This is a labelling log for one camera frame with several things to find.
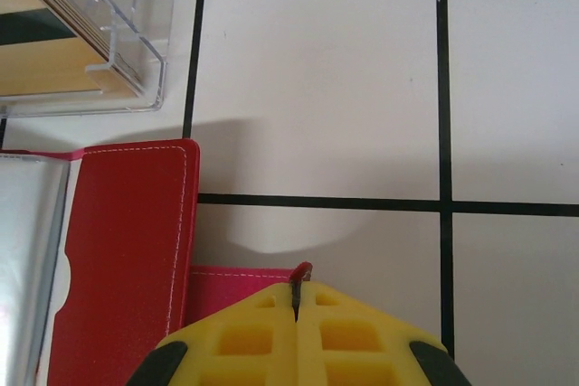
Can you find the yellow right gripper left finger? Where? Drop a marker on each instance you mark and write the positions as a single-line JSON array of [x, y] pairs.
[[235, 350]]

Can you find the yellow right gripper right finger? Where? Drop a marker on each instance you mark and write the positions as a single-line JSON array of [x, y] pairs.
[[362, 350]]

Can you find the red card holder wallet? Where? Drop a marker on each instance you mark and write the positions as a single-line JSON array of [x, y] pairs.
[[131, 241]]

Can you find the clear acrylic card box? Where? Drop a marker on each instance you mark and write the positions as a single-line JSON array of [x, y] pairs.
[[154, 33]]

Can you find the gold card with black stripe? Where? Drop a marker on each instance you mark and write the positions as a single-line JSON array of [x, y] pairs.
[[45, 65]]

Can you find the gold credit card stack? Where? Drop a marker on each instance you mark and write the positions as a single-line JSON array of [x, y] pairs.
[[74, 11]]

